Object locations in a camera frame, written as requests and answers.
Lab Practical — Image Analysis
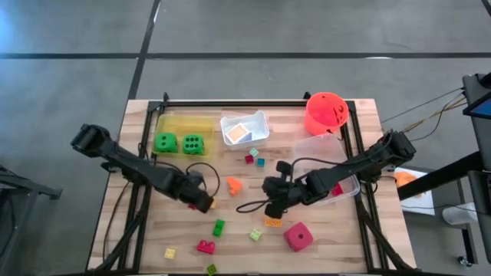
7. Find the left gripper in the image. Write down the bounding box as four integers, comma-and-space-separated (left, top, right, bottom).
174, 183, 215, 215

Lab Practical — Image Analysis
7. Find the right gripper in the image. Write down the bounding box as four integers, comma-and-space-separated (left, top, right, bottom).
262, 176, 308, 220

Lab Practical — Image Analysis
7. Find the green stepped toy block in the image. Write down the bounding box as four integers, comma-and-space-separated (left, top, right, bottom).
212, 218, 226, 238

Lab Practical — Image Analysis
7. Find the red foam die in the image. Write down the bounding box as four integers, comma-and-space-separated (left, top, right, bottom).
282, 222, 314, 253

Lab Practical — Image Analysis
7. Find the green foam die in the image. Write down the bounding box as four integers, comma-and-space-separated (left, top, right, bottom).
153, 132, 180, 154
182, 133, 206, 156

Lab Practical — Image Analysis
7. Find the orange playing card deck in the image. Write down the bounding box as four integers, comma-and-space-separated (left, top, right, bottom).
225, 123, 249, 145

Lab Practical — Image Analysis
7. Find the orange stepped toy block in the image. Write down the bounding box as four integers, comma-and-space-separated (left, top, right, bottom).
226, 176, 243, 197

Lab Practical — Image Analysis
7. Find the red stepped toy block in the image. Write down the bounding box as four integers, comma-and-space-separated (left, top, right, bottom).
196, 239, 216, 255

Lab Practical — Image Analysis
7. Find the white plastic bin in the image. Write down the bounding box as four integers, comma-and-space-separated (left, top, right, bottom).
219, 110, 271, 151

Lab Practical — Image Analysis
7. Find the clear plastic container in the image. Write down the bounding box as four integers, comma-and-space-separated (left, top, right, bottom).
293, 133, 361, 206

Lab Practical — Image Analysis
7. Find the yellow translucent plastic bin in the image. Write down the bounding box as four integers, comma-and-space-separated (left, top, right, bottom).
153, 113, 216, 158

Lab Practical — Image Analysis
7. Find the orange plastic bucket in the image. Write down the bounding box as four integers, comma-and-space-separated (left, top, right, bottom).
305, 91, 350, 136

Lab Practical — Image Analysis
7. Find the white paper sheet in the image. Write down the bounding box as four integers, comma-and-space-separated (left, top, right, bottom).
393, 166, 437, 216

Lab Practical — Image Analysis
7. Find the black equipment stand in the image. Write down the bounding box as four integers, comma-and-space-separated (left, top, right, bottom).
0, 164, 63, 269

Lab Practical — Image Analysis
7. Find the computer monitor blue screen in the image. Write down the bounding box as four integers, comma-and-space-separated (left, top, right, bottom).
462, 90, 491, 120

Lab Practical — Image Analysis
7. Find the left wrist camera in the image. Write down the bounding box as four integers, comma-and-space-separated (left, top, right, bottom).
186, 170, 206, 189

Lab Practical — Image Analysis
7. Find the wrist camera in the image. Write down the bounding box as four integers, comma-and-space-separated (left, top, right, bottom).
275, 160, 293, 181
186, 170, 206, 189

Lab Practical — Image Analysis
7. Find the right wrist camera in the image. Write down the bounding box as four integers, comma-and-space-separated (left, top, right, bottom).
275, 160, 293, 181

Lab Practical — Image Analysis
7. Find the black rig frame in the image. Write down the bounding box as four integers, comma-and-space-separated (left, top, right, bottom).
94, 91, 419, 276

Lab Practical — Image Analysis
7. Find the thin black cable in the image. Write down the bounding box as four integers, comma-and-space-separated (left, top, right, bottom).
381, 87, 467, 123

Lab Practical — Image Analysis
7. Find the thin yellow cable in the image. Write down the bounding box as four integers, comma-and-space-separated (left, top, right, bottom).
402, 94, 467, 133

